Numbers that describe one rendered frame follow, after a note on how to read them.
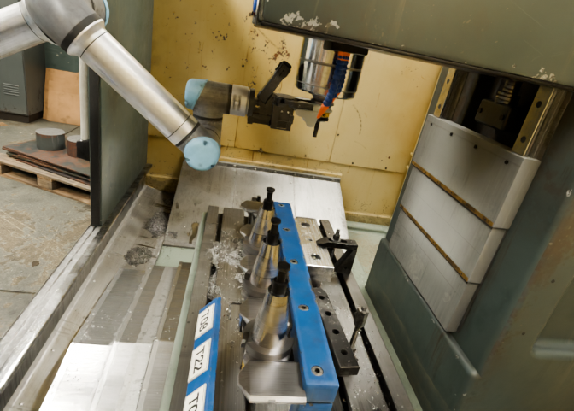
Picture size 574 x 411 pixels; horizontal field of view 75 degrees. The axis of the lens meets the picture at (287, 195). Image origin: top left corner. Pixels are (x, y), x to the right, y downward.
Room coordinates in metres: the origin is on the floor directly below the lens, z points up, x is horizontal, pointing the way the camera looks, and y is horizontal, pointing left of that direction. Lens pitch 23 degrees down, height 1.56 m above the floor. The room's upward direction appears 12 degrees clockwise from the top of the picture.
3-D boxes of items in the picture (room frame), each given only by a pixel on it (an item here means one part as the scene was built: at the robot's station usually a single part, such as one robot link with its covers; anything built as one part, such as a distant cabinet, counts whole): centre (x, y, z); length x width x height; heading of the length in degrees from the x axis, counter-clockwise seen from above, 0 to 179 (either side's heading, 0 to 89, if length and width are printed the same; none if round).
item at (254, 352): (0.36, -0.01, 1.21); 0.06 x 0.06 x 0.03
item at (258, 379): (0.30, -0.02, 1.21); 0.07 x 0.05 x 0.01; 101
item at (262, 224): (0.57, 0.03, 1.26); 0.04 x 0.04 x 0.07
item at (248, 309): (0.41, 0.00, 1.21); 0.07 x 0.05 x 0.01; 101
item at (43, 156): (3.17, 1.95, 0.19); 1.20 x 0.80 x 0.38; 79
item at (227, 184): (1.64, 0.09, 0.75); 0.89 x 0.67 x 0.26; 101
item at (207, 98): (0.94, 0.24, 1.39); 0.11 x 0.08 x 0.09; 101
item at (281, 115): (0.97, 0.09, 1.39); 0.12 x 0.08 x 0.09; 101
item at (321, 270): (1.04, -0.03, 0.96); 0.29 x 0.23 x 0.05; 11
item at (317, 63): (0.99, -0.04, 1.51); 0.16 x 0.16 x 0.12
